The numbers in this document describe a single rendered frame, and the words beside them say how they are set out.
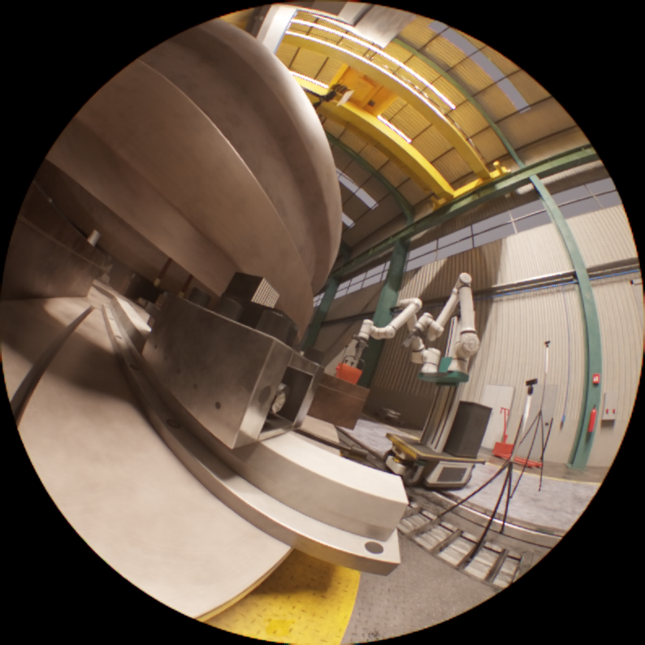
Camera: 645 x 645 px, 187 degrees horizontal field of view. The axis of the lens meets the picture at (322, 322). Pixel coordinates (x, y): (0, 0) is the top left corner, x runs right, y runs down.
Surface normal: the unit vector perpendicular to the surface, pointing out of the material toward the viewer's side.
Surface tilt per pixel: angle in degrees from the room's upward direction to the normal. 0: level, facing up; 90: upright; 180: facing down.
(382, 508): 71
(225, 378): 90
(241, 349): 90
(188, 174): 90
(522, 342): 90
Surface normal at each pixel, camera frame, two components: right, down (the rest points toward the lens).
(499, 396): -0.83, -0.44
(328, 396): 0.11, -0.22
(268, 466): -0.11, -0.62
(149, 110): 0.80, 0.17
